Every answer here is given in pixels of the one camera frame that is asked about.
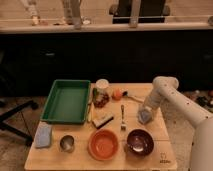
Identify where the light blue towel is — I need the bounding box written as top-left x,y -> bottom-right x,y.
138,108 -> 153,124

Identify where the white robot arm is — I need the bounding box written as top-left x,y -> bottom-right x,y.
143,76 -> 213,171

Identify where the green plastic tray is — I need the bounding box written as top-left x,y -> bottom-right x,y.
40,79 -> 91,124

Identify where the orange round fruit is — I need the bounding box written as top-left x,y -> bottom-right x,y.
112,89 -> 123,100

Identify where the metal fork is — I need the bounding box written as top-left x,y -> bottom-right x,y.
121,105 -> 126,131

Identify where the dark purple bowl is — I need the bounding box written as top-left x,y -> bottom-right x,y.
127,129 -> 154,156

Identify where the jar with white lid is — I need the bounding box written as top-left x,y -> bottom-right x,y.
93,79 -> 110,108

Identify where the black and white eraser block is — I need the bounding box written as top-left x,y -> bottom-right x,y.
92,114 -> 114,129

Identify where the orange bowl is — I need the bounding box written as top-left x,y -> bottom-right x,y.
88,129 -> 119,161

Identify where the black chair background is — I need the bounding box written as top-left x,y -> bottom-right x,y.
109,0 -> 170,24

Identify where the small metal cup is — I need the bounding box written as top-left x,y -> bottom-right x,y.
60,135 -> 74,153

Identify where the blue sponge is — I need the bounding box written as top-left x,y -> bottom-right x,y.
35,124 -> 52,148

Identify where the black office chair base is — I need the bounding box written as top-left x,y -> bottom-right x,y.
0,99 -> 39,147

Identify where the wooden handled brush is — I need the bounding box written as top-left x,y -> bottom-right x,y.
122,91 -> 143,103

